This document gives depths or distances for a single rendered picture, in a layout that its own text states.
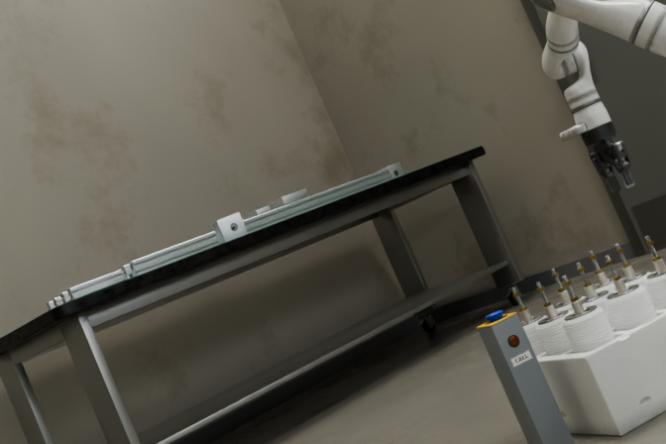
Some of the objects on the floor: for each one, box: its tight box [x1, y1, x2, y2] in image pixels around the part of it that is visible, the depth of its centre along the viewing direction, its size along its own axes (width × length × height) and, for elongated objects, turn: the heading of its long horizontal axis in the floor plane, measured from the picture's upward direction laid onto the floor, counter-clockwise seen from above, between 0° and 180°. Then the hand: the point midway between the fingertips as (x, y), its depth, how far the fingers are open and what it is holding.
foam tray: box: [536, 306, 666, 436], centre depth 237 cm, size 39×39×18 cm
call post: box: [478, 314, 575, 444], centre depth 221 cm, size 7×7×31 cm
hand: (621, 183), depth 233 cm, fingers open, 6 cm apart
